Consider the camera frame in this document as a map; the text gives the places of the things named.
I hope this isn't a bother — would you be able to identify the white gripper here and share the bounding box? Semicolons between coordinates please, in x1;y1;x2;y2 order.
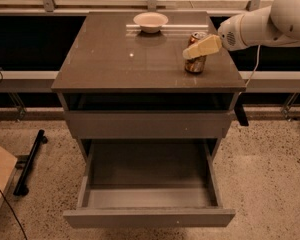
182;14;247;60

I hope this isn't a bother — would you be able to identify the orange soda can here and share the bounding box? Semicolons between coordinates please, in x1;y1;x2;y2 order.
185;32;208;74

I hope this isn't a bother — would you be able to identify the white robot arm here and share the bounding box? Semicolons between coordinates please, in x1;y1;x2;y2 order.
183;0;300;60

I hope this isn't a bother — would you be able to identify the closed grey upper drawer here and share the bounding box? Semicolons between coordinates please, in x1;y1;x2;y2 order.
64;111;233;139

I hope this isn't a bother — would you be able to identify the grey drawer cabinet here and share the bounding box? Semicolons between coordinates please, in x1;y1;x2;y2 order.
51;11;247;229

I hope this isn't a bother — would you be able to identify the open grey lower drawer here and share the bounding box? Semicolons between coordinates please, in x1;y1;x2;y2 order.
64;139;235;228

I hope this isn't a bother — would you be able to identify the white bowl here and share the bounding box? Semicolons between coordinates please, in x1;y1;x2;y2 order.
133;12;168;33

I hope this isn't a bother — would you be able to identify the black bar on floor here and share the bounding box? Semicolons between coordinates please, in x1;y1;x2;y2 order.
13;129;48;196

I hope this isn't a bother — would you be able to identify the white cable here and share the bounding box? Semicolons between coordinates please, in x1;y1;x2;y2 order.
244;44;262;87

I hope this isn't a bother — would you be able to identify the black cable on floor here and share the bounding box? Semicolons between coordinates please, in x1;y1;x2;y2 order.
0;168;29;240

